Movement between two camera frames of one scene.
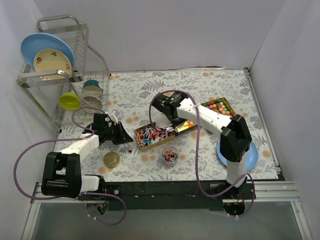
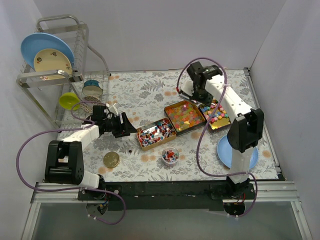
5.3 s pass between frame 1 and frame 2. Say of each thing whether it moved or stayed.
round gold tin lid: stayed
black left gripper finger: moved
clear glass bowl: stayed
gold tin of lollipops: stayed
